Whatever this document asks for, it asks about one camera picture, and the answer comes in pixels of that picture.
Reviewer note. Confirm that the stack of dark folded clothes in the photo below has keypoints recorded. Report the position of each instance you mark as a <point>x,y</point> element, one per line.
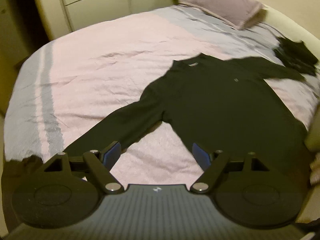
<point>296,55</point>

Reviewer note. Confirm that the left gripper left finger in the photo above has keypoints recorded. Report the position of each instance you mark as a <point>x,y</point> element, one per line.
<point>100,163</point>

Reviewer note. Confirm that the mauve velvet pillow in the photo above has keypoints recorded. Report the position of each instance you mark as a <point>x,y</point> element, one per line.
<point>239,14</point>

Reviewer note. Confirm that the cream padded headboard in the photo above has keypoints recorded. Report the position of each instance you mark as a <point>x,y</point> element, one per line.
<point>291,29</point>

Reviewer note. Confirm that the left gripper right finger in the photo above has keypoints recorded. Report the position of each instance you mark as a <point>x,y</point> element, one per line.
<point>212,164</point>

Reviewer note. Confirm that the black long sleeve shirt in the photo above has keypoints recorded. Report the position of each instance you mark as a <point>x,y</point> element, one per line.
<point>219,105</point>

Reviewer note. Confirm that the pink grey bed duvet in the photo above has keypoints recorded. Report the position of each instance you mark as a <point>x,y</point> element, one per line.
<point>73,82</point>

